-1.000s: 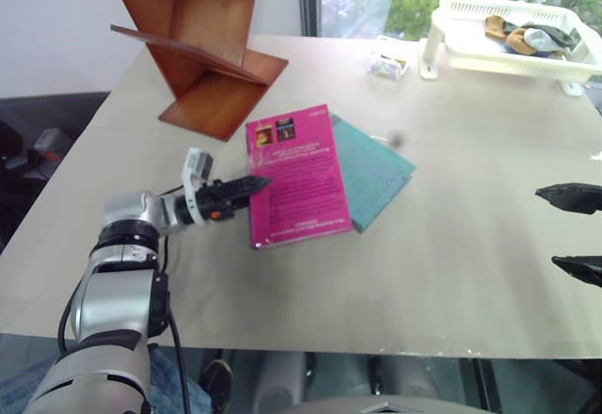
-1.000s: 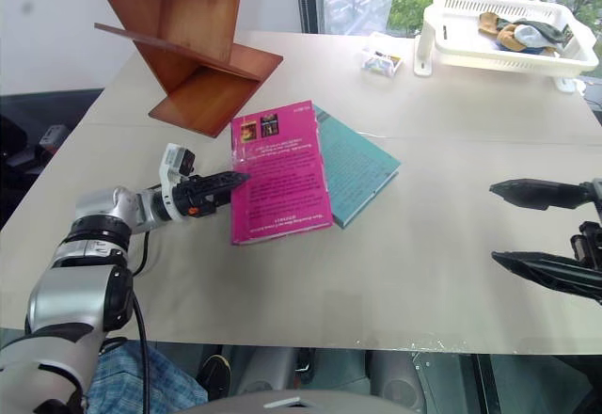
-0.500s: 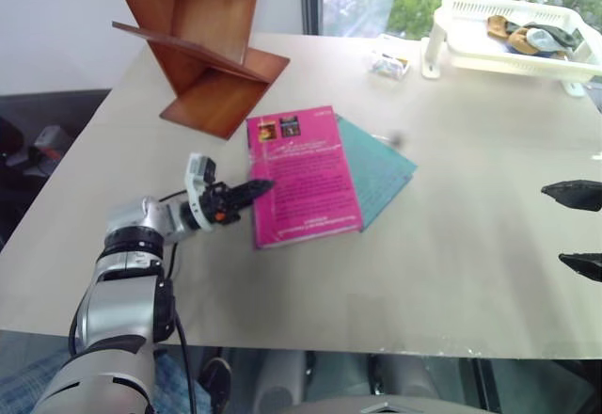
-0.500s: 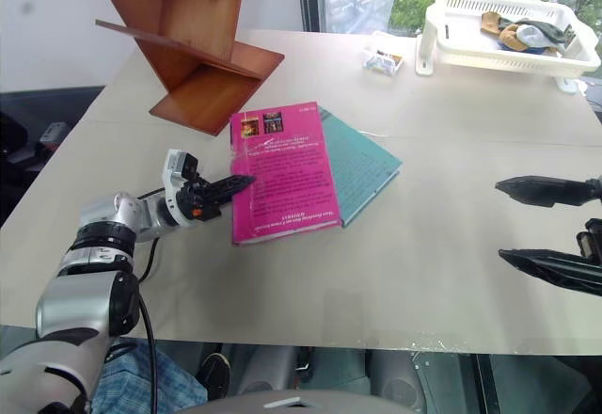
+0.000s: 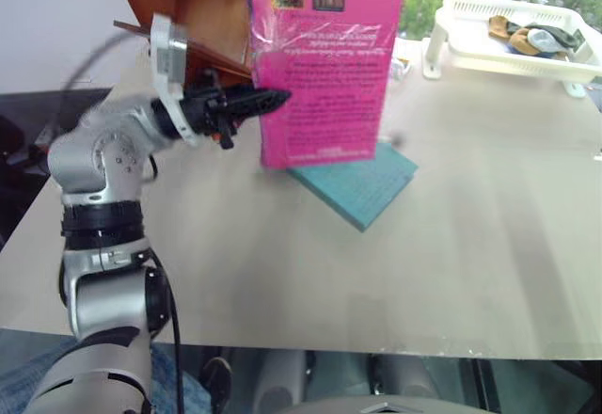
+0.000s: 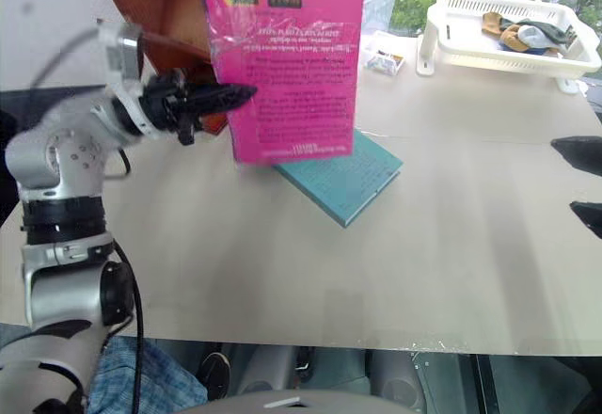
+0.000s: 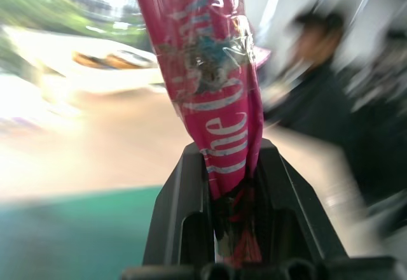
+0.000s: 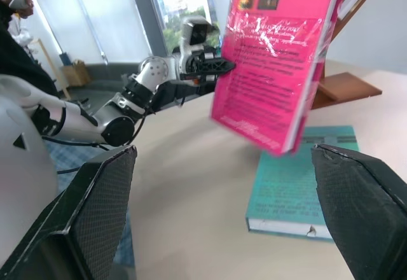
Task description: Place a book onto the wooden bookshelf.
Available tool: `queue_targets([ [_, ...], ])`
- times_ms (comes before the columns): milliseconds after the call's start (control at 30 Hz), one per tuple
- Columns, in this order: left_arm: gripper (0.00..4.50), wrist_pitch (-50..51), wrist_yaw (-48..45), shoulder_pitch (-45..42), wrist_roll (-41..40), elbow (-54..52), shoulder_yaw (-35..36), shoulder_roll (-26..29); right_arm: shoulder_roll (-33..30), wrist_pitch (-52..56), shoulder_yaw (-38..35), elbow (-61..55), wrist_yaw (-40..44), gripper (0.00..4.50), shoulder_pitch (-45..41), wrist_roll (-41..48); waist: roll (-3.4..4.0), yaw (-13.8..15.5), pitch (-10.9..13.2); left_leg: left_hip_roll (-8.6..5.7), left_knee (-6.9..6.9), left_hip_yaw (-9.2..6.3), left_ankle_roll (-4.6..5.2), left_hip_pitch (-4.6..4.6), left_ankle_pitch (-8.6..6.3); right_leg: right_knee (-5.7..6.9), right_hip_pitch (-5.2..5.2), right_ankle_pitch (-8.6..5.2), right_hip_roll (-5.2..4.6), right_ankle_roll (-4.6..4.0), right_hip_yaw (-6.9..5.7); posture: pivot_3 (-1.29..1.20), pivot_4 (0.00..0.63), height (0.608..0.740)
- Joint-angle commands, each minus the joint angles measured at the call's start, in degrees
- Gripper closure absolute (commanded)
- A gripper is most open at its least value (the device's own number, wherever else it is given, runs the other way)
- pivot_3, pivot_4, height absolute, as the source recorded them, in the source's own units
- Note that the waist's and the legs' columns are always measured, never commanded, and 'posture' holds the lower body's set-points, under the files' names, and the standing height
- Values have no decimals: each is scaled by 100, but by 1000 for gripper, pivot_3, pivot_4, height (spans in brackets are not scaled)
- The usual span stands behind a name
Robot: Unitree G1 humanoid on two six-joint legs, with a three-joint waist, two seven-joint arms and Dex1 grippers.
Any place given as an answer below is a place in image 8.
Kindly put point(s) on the brown cardboard box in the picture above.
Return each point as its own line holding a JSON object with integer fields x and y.
{"x": 76, "y": 74}

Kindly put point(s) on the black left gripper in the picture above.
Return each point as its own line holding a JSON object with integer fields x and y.
{"x": 195, "y": 65}

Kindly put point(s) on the person in black clothing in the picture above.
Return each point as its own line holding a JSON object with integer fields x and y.
{"x": 22, "y": 60}

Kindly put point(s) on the person's bare hand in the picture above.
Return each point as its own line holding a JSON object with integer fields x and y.
{"x": 27, "y": 4}

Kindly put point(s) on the teal book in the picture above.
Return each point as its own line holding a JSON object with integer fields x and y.
{"x": 280, "y": 191}

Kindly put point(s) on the pink book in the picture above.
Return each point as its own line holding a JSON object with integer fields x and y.
{"x": 270, "y": 70}

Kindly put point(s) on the wooden bookshelf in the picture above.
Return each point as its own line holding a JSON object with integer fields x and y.
{"x": 346, "y": 86}

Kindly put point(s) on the grey sofa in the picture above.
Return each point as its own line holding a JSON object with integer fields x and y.
{"x": 105, "y": 81}

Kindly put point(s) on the silver robot torso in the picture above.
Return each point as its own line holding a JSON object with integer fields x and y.
{"x": 19, "y": 172}

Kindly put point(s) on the grey hand-held device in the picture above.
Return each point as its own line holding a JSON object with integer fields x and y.
{"x": 16, "y": 1}

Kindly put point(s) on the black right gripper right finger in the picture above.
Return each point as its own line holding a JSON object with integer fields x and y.
{"x": 359, "y": 210}

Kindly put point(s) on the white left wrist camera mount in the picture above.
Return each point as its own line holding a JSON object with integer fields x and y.
{"x": 187, "y": 46}

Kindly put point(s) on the wooden stand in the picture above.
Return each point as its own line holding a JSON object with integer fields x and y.
{"x": 47, "y": 58}

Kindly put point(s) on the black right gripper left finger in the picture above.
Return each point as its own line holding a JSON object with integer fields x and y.
{"x": 92, "y": 203}

